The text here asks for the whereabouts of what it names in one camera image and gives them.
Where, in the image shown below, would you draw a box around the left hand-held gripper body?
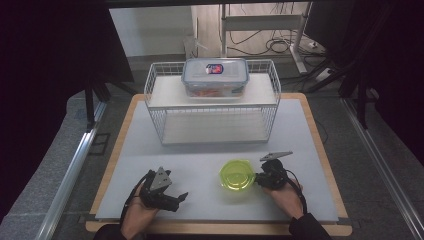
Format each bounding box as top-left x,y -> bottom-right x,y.
139,166 -> 179,212

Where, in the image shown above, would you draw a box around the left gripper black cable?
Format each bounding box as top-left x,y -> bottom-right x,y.
119,173 -> 149,228

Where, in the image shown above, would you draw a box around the person's right hand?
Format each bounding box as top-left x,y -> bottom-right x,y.
262,181 -> 304,221

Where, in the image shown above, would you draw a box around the green plastic bowl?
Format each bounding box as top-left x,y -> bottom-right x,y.
218,158 -> 257,192

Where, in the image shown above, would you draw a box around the black floor cables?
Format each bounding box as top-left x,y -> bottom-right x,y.
229,29 -> 303,57

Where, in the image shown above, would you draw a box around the white metal desk frame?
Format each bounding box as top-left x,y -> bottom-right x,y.
218,3 -> 310,75

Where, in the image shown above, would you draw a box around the grey table mat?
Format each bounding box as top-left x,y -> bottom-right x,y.
95,98 -> 340,223

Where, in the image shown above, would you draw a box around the orange food pieces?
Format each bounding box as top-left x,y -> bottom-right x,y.
190,87 -> 242,98

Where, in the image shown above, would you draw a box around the black floor plate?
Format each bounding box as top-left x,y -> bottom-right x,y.
87,132 -> 111,156

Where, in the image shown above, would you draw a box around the person's left hand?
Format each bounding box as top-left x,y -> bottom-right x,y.
120,193 -> 160,240

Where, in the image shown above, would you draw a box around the black metal stand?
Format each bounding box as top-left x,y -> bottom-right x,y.
302,54 -> 372,130

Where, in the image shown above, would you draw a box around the clear plastic food container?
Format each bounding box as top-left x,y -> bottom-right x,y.
180,57 -> 250,99

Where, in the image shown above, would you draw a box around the black curtain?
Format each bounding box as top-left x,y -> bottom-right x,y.
304,0 -> 424,166
0,0 -> 135,221

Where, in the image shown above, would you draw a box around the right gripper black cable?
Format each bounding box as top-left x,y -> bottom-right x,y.
284,169 -> 308,215

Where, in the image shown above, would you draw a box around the white power strip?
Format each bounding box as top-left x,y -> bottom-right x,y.
314,67 -> 333,83

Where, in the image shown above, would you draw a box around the black tripod stand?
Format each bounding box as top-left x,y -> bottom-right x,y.
83,74 -> 135,132

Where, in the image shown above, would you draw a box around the aluminium rail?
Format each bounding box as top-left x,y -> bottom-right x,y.
34,100 -> 108,240
342,97 -> 424,236

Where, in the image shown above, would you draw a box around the white wire shelf rack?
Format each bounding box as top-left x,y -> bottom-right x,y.
143,59 -> 282,146

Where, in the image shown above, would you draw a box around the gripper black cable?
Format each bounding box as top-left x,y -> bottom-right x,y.
284,169 -> 308,215
119,173 -> 149,228

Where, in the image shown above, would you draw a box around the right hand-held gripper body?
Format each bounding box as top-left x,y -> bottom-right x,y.
259,151 -> 294,192

